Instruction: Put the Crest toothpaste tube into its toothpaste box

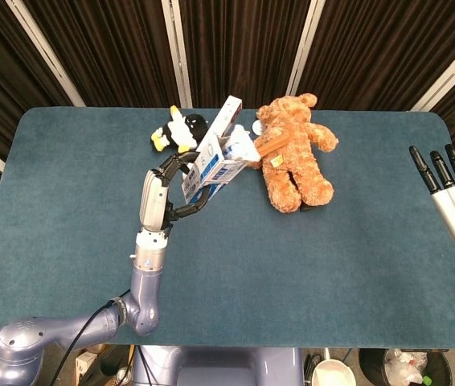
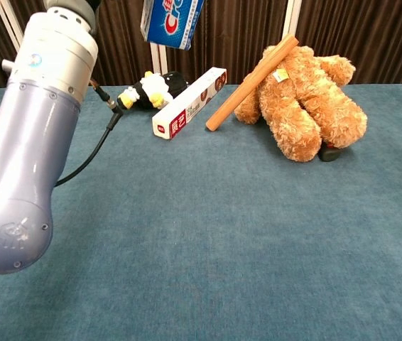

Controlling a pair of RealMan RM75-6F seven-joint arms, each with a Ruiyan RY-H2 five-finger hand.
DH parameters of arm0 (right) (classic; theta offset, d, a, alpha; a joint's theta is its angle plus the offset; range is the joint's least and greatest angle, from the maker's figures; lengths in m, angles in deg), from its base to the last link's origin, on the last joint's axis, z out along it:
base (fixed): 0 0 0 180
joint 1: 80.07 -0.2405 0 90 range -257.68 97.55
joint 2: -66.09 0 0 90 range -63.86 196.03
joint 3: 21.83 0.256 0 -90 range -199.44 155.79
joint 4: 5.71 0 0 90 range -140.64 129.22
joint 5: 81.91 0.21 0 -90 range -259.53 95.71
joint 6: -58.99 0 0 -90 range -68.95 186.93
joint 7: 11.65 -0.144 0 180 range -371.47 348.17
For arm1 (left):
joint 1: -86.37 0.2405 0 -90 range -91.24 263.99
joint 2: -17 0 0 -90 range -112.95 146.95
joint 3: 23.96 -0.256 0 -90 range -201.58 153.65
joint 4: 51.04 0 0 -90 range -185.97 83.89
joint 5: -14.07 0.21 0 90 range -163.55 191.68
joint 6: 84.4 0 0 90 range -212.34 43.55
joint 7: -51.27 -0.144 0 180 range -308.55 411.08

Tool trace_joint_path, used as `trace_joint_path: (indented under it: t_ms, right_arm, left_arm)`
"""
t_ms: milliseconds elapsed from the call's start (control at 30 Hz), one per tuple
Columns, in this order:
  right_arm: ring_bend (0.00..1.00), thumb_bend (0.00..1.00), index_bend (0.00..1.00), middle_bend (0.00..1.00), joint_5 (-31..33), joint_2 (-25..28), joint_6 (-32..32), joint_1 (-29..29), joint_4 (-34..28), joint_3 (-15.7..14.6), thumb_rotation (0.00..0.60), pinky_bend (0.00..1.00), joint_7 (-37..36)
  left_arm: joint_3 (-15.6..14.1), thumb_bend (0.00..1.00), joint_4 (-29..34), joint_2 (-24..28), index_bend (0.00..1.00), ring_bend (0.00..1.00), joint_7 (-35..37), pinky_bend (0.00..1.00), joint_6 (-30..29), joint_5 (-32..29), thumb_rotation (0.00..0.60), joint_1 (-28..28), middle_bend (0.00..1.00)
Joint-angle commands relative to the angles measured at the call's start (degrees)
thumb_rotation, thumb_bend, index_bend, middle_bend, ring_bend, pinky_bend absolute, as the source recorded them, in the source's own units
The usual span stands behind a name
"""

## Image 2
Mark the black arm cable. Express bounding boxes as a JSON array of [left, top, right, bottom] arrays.
[[55, 78, 126, 188]]

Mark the small black red object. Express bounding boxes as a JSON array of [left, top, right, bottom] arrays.
[[320, 144, 342, 163]]

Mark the black white penguin plush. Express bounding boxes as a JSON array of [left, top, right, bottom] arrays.
[[116, 70, 190, 110]]

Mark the teal table cover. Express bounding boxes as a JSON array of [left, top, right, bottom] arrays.
[[0, 84, 402, 341]]

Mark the white partition post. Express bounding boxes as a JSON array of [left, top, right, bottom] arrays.
[[0, 0, 24, 54], [150, 42, 168, 75], [281, 0, 303, 43]]

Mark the dark brown pleated curtain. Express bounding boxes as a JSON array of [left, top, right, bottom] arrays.
[[0, 0, 402, 93]]

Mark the long white red carton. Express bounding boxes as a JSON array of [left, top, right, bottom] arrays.
[[151, 67, 228, 141]]

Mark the wooden rolling pin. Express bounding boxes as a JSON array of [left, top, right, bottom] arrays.
[[205, 33, 300, 132]]

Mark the brown teddy bear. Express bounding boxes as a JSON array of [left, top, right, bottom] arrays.
[[234, 45, 369, 163]]

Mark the blue white toothpaste box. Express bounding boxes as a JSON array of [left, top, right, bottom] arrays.
[[140, 0, 205, 51]]

